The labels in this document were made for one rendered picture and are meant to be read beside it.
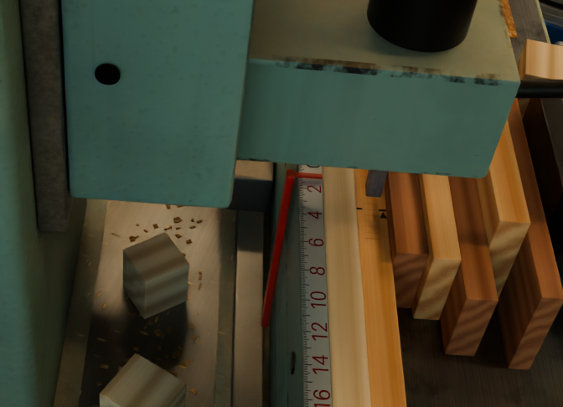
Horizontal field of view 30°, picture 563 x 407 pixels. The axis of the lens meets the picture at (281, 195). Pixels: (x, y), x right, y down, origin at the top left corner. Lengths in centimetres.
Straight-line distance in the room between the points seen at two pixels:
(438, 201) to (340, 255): 7
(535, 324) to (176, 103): 24
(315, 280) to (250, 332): 16
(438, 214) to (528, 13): 31
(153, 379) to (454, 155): 23
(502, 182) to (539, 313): 8
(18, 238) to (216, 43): 13
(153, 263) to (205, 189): 20
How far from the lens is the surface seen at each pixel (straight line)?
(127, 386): 65
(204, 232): 78
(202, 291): 74
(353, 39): 52
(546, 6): 125
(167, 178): 51
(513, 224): 59
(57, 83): 47
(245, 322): 71
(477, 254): 59
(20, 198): 48
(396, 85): 51
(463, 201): 62
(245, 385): 68
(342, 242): 58
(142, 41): 45
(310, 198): 59
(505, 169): 61
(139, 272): 70
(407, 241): 59
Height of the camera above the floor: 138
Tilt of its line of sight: 46 degrees down
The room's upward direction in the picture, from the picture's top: 10 degrees clockwise
